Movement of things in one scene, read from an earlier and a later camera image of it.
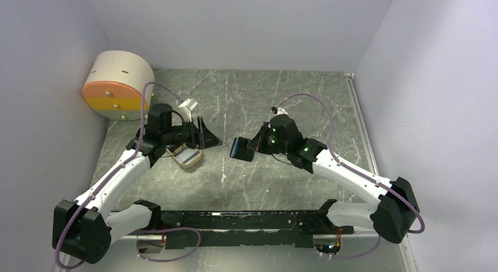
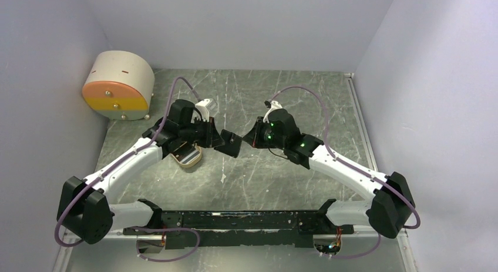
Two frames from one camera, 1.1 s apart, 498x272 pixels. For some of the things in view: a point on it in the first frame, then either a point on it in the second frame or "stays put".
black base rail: x=192 y=229 stays put
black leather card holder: x=240 y=151 to x=232 y=144
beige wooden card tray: x=186 y=157 stays put
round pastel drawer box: x=113 y=83 stays put
